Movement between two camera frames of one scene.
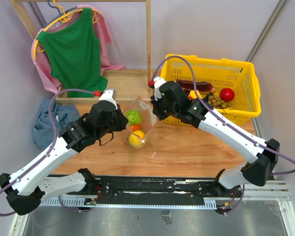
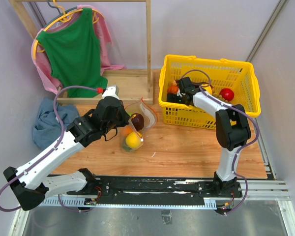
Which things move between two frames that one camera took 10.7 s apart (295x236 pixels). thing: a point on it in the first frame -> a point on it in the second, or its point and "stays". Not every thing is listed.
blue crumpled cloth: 44,131 stays
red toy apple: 226,94 stays
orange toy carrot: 136,127 -> 126,130
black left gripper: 123,120 stays
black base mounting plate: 159,187 stays
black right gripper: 155,105 -> 173,98
